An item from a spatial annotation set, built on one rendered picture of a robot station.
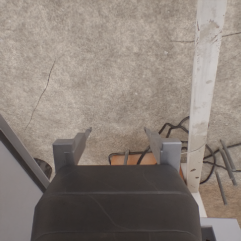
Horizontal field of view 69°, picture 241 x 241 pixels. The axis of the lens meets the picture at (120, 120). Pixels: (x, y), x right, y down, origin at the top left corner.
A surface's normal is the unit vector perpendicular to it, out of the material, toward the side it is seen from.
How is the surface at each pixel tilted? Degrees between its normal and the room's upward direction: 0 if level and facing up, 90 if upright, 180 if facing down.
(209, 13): 0
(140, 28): 0
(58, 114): 0
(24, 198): 90
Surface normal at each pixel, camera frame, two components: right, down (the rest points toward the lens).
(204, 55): -0.11, 0.62
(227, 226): -0.15, -0.79
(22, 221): 0.98, -0.07
